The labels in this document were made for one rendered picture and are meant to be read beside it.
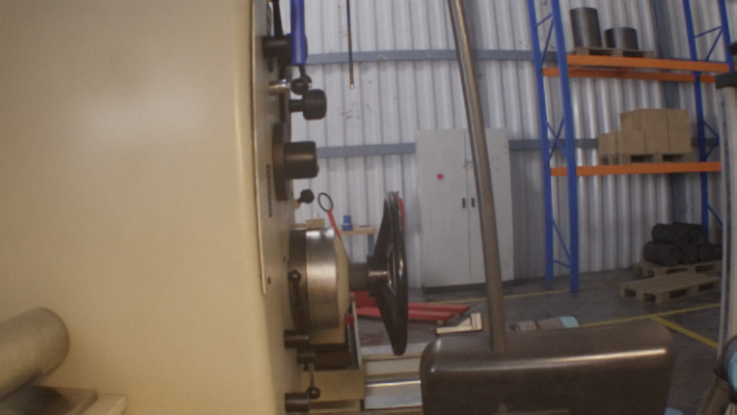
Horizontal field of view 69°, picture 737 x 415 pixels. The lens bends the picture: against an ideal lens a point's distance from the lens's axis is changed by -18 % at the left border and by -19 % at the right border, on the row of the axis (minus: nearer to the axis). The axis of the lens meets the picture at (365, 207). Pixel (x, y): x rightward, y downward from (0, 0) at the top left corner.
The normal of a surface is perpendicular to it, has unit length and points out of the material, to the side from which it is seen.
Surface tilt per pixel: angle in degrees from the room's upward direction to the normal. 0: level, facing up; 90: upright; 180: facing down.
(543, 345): 20
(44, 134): 90
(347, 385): 90
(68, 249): 90
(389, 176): 90
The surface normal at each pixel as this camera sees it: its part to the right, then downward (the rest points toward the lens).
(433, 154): 0.04, 0.04
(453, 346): -0.12, -0.92
